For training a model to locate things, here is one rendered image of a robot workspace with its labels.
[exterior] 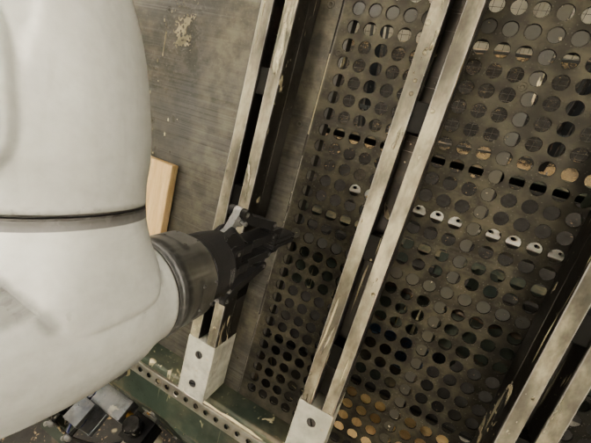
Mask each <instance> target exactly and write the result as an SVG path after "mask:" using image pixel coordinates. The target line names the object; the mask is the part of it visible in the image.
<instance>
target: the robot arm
mask: <svg viewBox="0 0 591 443"><path fill-rule="evenodd" d="M150 157H151V112H150V88H149V79H148V70H147V63H146V57H145V51H144V46H143V41H142V33H141V29H140V26H139V21H138V18H137V15H136V12H135V7H134V4H133V1H132V0H0V439H2V438H5V437H7V436H9V435H12V434H13V433H15V432H19V431H21V430H23V429H25V428H27V427H29V426H31V425H34V424H36V423H38V422H40V421H41V420H43V419H45V418H49V417H51V416H53V415H54V414H56V413H58V412H60V411H62V410H64V409H66V408H68V407H70V406H71V405H72V404H74V403H77V402H79V401H81V400H82V399H84V398H86V397H87V396H89V395H91V394H93V393H94V392H96V391H98V390H99V389H101V388H103V387H104V386H105V385H107V384H108V383H110V382H111V381H113V380H115V379H116V378H118V377H119V376H121V375H122V374H124V373H125V372H126V371H128V370H129V368H131V367H132V366H134V365H135V364H136V363H138V362H139V361H140V360H142V359H143V358H144V357H145V356H146V355H147V354H148V353H149V351H150V350H151V349H152V347H153V346H154V345H155V344H156V343H157V342H158V341H160V340H161V339H163V338H167V337H169V336H170V335H171V334H172V333H174V332H175V331H177V330H178V329H179V328H181V327H183V326H184V325H186V324H188V323H190V322H192V320H194V319H196V318H198V317H199V316H202V315H203V314H204V313H206V312H207V311H208V309H209V308H210V307H211V306H212V305H213V301H215V302H217V303H219V304H221V305H223V306H224V307H225V306H226V305H227V304H228V303H229V302H230V300H231V299H232V297H233V296H234V295H235V294H236V293H237V292H238V291H239V290H240V289H241V288H243V287H244V286H245V285H246V284H247V283H248V282H250V281H251V280H252V279H253V278H254V277H255V276H256V275H257V274H259V273H260V272H261V271H262V270H264V268H265V267H266V262H264V261H265V258H268V257H269V256H270V255H271V253H273V252H275V251H277V249H278V248H279V247H281V246H283V245H285V244H287V243H291V242H293V238H294V235H295V233H294V232H292V231H289V230H287V229H284V228H281V227H277V226H276V221H272V220H270V219H267V218H265V217H263V216H260V215H256V214H252V213H251V211H250V210H248V209H245V208H243V207H240V206H237V205H234V204H230V205H229V207H228V213H229V214H230V218H229V219H228V221H227V222H226V224H220V225H219V226H218V227H216V228H215V229H214V230H205V231H198V232H194V233H191V234H185V233H182V232H180V231H176V230H173V231H167V232H164V233H159V234H155V235H151V236H150V233H149V229H148V223H147V217H146V192H147V182H148V175H149V171H150ZM247 225H250V226H253V227H257V229H253V230H249V231H246V232H244V233H241V234H239V233H238V232H237V230H236V228H237V227H242V226H245V227H247ZM251 265H253V266H255V267H252V266H251Z"/></svg>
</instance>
